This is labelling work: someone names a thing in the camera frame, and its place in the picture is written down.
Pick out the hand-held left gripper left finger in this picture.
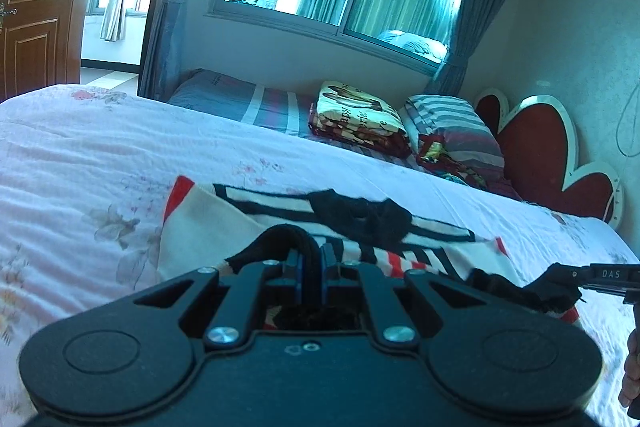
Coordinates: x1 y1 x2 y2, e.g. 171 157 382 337
132 249 305 350

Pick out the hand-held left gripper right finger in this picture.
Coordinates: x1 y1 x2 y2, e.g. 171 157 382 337
320 244 473 344

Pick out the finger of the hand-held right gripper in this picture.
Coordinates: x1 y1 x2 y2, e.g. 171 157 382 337
546 262 640 284
581 282 640 306

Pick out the striped knit sweater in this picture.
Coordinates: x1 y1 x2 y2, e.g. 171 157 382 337
159 175 583 338

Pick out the person's right hand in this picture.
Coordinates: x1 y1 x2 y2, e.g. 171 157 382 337
618 326 640 409

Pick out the red scalloped headboard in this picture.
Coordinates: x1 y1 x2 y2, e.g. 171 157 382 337
472 89 626 230

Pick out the red printed cloth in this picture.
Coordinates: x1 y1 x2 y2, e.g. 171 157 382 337
416 134 488 188

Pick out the folded printed blanket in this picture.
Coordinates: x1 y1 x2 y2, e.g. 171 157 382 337
308 80 412 158

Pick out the striped pillow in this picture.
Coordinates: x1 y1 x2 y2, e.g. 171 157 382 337
398 94 506 172

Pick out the bed with floral sheet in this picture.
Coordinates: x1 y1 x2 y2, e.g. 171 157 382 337
0 84 640 427

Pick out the light blue quilt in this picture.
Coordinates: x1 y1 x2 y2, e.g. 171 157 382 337
377 29 447 61

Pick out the thin wall cable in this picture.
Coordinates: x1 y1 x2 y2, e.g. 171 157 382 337
616 104 640 158

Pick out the metal door handle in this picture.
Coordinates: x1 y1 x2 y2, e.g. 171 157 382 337
0 3 18 34

